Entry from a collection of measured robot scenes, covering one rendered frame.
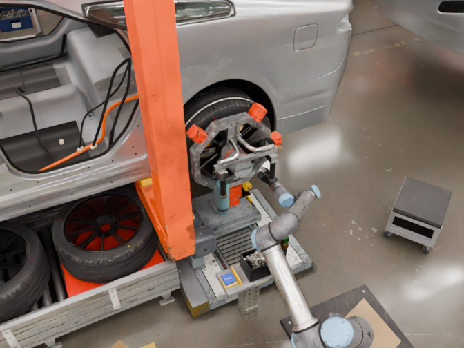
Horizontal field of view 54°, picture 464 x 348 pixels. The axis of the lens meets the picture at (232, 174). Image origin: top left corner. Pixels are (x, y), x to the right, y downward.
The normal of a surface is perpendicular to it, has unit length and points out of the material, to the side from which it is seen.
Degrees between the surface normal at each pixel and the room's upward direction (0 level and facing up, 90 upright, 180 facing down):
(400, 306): 0
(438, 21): 91
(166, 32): 90
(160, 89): 90
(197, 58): 90
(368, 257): 0
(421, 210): 0
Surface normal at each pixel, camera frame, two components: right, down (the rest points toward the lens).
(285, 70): 0.44, 0.61
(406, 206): 0.00, -0.74
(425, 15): -0.84, 0.36
